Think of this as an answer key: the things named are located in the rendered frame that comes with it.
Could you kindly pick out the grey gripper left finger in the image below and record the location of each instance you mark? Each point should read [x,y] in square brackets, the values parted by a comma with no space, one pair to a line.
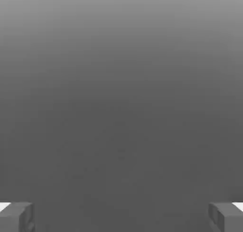
[15,217]

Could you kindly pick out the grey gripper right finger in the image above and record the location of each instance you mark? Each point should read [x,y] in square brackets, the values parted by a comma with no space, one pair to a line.
[227,218]

